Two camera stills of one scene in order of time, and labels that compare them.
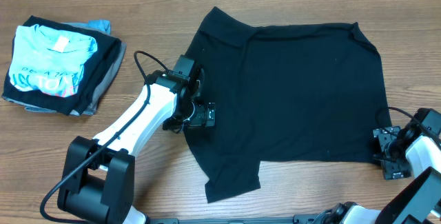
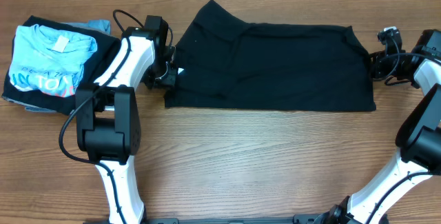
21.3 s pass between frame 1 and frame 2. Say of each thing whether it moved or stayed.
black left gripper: moved
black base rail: stayed
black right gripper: moved
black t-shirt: moved
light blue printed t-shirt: stayed
